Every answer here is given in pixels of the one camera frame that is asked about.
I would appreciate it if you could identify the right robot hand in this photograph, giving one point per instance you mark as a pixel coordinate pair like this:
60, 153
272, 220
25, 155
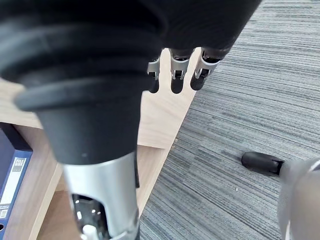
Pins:
82, 75

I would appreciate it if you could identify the dark robot foot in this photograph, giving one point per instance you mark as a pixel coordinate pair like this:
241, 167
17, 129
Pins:
262, 161

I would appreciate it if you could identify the blue file folder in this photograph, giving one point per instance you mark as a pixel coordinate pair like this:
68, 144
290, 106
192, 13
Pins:
12, 172

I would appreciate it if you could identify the wooden cabinet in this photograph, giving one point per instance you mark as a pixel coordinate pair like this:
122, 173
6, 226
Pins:
162, 112

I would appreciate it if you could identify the silver robot leg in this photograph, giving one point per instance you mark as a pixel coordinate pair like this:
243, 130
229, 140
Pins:
298, 200

